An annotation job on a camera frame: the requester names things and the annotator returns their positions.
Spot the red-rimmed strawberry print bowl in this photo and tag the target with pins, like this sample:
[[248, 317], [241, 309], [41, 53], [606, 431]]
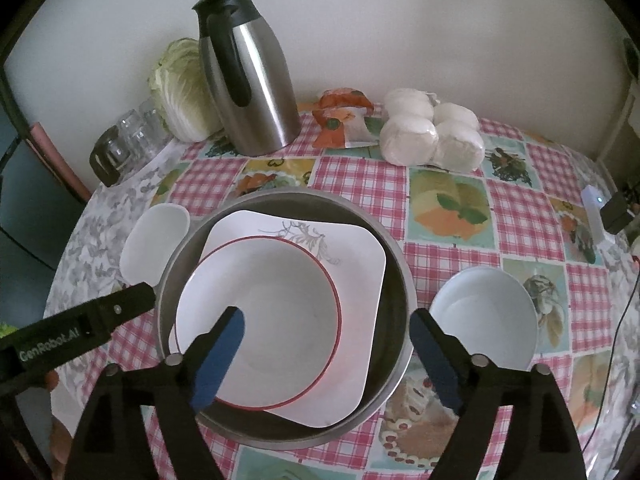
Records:
[[285, 305]]

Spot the orange printed snack packet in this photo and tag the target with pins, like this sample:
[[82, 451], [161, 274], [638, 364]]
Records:
[[345, 120]]

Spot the stainless steel thermos jug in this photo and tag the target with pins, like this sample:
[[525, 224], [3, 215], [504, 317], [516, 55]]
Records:
[[260, 80]]

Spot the small white dish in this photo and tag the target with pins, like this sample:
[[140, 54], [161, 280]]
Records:
[[152, 240]]

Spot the black power adapter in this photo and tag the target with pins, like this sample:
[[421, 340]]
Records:
[[616, 212]]

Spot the glass with dark band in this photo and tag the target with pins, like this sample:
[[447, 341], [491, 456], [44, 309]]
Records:
[[107, 157]]

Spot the pink checked tablecloth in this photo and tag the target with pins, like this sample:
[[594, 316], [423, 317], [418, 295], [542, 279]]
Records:
[[440, 260]]

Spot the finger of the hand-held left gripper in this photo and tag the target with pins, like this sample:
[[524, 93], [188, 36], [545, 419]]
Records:
[[130, 302]]

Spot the clear drinking glass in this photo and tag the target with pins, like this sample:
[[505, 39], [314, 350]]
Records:
[[131, 122], [152, 112]]

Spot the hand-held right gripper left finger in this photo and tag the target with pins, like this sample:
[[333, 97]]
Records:
[[220, 360]]

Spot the white square plate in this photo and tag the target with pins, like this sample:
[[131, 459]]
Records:
[[360, 270]]

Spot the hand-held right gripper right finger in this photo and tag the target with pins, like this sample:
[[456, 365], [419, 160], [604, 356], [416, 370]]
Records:
[[435, 365]]

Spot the pale blue bowl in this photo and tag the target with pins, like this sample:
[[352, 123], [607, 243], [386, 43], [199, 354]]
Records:
[[485, 315]]

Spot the person's left hand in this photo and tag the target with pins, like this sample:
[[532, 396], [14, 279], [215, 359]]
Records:
[[53, 381]]

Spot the napa cabbage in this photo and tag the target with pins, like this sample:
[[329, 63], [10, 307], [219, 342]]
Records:
[[180, 90]]

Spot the pink board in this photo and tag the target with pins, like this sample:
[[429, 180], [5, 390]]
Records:
[[55, 160]]

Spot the white plastic device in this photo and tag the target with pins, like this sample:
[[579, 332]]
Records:
[[595, 215]]

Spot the large stainless steel basin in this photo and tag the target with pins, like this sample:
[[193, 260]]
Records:
[[392, 310]]

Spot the grey floral cloth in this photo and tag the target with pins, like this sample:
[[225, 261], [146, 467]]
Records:
[[85, 240]]

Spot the dark cabinet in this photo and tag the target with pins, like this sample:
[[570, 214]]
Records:
[[30, 200]]

